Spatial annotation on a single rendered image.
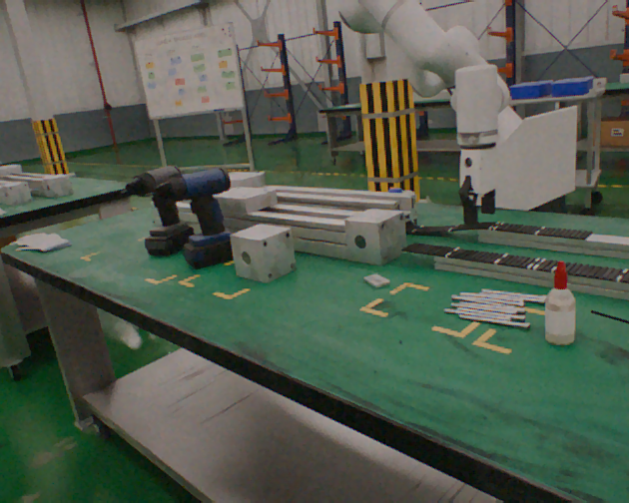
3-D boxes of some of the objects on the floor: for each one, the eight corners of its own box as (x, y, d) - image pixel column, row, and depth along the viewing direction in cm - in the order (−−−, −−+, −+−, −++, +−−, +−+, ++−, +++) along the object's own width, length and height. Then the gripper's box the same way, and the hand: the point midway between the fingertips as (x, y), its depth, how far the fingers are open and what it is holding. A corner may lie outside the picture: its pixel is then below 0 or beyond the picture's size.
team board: (154, 192, 723) (121, 39, 664) (177, 184, 766) (148, 40, 707) (249, 189, 659) (222, 20, 600) (268, 181, 701) (245, 22, 643)
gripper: (479, 134, 123) (481, 208, 129) (441, 147, 111) (445, 228, 117) (511, 134, 118) (511, 210, 124) (475, 147, 106) (477, 231, 112)
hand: (479, 213), depth 120 cm, fingers open, 8 cm apart
